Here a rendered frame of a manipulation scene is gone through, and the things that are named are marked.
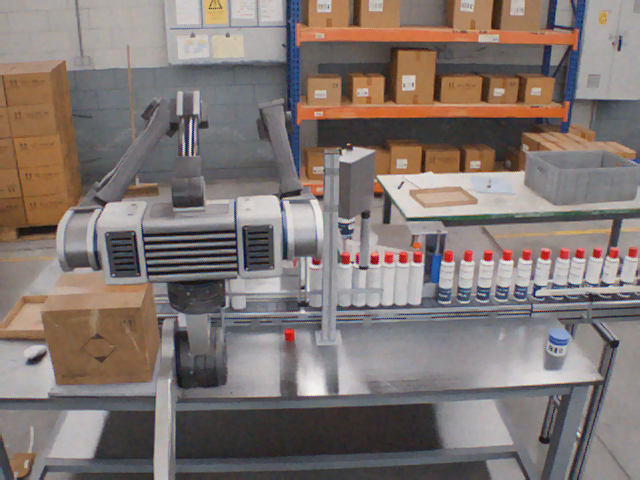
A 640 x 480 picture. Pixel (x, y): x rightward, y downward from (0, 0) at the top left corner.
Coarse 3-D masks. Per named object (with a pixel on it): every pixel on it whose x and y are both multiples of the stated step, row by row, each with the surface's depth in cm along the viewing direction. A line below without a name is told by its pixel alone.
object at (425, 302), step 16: (160, 304) 222; (256, 304) 224; (272, 304) 223; (288, 304) 223; (432, 304) 224; (448, 304) 223; (464, 304) 223; (480, 304) 223; (496, 304) 223; (512, 304) 223; (528, 304) 224
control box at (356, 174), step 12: (348, 156) 189; (360, 156) 189; (372, 156) 195; (348, 168) 184; (360, 168) 189; (372, 168) 197; (348, 180) 186; (360, 180) 191; (372, 180) 199; (348, 192) 187; (360, 192) 193; (372, 192) 201; (348, 204) 189; (360, 204) 195; (372, 204) 203; (348, 216) 190
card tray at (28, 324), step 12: (24, 300) 230; (36, 300) 230; (12, 312) 219; (24, 312) 224; (36, 312) 224; (0, 324) 209; (12, 324) 215; (24, 324) 216; (36, 324) 216; (0, 336) 206; (12, 336) 207; (24, 336) 207; (36, 336) 207
